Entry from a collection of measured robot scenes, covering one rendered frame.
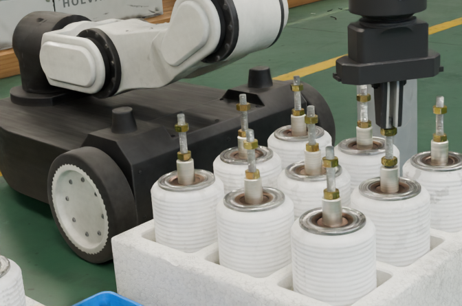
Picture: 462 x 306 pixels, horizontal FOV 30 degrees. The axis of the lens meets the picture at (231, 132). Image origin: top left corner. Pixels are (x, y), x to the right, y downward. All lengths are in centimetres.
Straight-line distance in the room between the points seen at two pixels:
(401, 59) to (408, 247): 23
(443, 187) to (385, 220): 12
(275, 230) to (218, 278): 9
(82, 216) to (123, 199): 12
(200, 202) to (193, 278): 10
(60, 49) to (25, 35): 18
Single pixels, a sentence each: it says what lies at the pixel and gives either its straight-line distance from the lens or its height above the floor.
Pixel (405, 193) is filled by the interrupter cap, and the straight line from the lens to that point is 105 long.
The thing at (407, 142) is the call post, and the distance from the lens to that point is 140.
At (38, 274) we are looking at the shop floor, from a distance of 152.
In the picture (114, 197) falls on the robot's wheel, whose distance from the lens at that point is 142.
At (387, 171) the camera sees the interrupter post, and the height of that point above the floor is 28.
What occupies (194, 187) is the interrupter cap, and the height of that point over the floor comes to 25.
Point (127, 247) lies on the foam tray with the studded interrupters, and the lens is 115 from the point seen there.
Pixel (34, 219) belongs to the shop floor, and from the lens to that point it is 175.
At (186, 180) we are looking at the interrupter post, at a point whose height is 26.
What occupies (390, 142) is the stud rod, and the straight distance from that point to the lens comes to 105.
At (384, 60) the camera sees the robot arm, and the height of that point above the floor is 42.
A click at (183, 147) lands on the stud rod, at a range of 111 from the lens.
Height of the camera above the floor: 64
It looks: 17 degrees down
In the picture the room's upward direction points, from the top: 4 degrees counter-clockwise
